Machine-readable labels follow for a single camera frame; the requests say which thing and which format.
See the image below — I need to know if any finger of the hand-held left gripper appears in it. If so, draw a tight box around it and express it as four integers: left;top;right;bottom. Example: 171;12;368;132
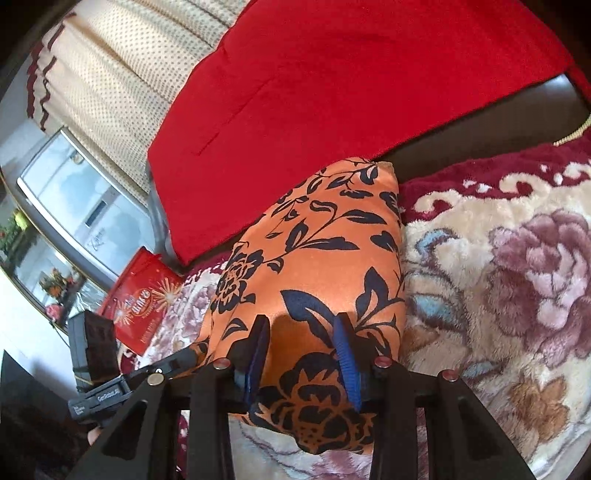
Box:
122;347;202;380

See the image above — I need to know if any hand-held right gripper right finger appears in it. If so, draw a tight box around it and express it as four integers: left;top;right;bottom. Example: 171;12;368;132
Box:
332;311;539;480

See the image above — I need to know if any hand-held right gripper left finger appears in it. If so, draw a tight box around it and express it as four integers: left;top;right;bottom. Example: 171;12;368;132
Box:
76;314;271;480

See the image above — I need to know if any orange black floral garment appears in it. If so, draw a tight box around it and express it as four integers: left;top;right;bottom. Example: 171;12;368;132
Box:
185;157;407;457

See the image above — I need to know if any red gift box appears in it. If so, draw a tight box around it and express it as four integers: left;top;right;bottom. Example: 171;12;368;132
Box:
99;247;185;356

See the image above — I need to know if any display cabinet with plants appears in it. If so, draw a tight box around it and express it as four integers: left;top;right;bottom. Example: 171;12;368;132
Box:
0;175;112;333

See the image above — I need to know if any silver standing air conditioner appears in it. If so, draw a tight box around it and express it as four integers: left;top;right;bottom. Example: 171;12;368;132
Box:
16;127;160;289

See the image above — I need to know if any floral plush blanket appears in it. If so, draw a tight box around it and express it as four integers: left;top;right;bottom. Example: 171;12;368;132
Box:
117;143;591;480

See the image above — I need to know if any dark brown leather sofa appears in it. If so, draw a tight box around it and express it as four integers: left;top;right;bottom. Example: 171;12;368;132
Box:
148;74;591;273

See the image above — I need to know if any beige dotted curtain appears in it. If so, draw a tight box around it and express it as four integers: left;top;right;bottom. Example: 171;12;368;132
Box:
25;0;259;195

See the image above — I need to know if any red blanket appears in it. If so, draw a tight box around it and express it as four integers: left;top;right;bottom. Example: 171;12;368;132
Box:
147;0;591;266

